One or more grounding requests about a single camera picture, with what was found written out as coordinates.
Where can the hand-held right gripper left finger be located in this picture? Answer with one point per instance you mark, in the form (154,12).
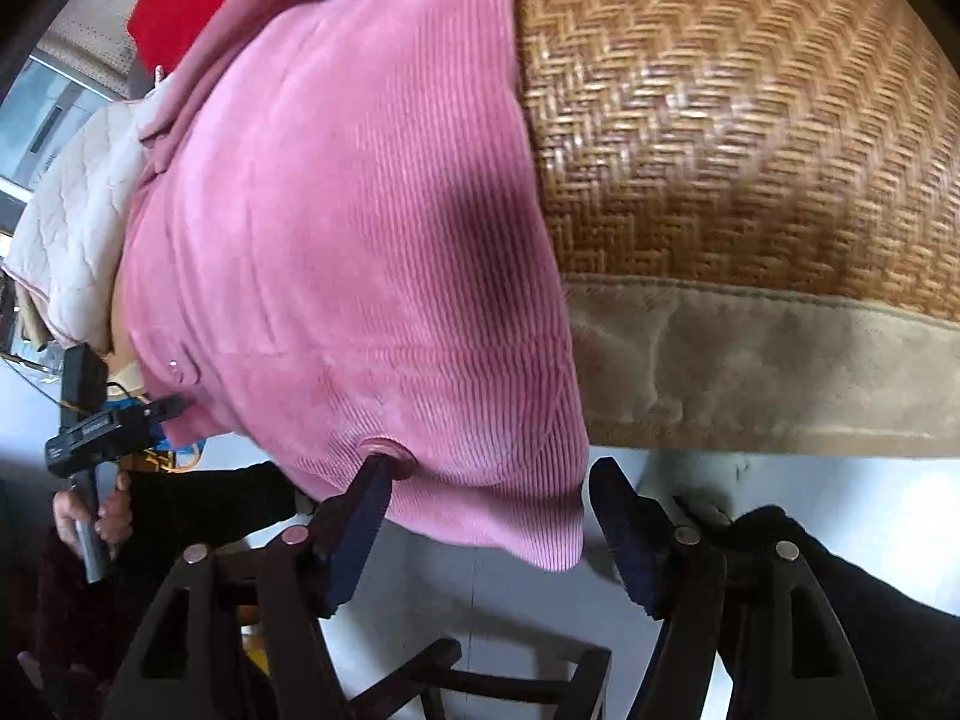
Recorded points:
(358,532)

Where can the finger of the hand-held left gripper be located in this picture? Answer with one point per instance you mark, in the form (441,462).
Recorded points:
(166,410)

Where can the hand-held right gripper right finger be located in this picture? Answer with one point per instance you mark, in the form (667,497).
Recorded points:
(621,532)

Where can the dark maroon cloth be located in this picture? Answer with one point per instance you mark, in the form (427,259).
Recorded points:
(67,630)

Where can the dark wooden stool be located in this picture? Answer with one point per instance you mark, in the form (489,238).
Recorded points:
(480,682)

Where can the white quilted jacket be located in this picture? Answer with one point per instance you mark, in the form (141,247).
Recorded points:
(75,225)

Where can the glass window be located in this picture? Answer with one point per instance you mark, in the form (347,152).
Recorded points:
(52,120)

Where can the beige textured cover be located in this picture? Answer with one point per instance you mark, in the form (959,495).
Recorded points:
(105,22)

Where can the red velvet blanket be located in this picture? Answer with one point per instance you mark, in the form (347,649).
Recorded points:
(180,0)

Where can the woven rattan mat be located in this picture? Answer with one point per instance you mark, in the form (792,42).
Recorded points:
(712,127)

